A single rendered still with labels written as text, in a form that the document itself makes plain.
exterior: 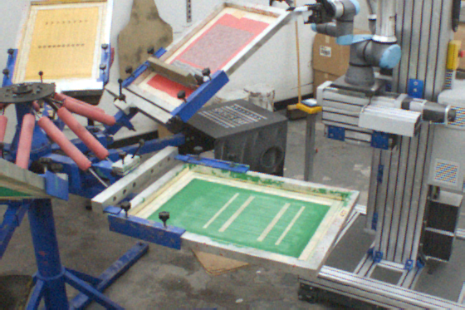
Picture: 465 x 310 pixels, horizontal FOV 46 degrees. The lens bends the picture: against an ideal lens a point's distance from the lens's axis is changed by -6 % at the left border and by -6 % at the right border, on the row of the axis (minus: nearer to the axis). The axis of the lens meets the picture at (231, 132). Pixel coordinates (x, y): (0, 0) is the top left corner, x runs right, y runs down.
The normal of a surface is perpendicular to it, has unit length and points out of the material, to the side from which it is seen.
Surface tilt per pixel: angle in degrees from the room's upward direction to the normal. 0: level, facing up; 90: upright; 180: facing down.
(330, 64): 90
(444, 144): 90
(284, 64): 90
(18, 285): 0
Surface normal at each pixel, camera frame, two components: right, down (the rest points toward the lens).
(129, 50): 0.44, 0.29
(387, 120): -0.51, 0.32
